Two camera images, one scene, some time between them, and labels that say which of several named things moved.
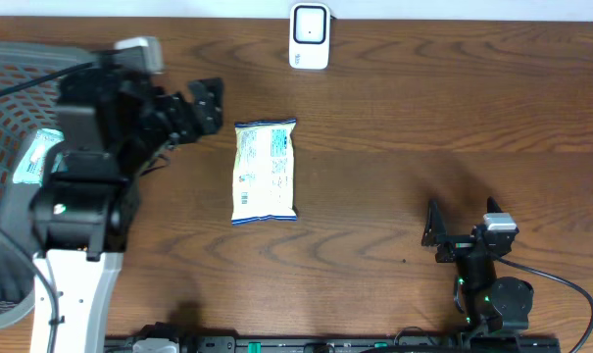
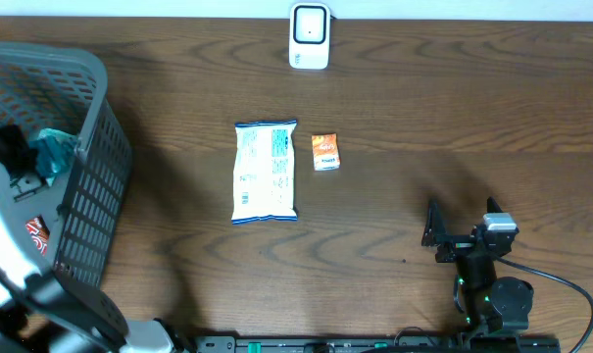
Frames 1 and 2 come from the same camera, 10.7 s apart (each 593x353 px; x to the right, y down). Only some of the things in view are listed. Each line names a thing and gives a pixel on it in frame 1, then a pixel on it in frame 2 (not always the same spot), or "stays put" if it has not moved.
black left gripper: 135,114 → 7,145
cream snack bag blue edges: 263,172 stays put
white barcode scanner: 310,35 stays put
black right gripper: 435,234 stays put
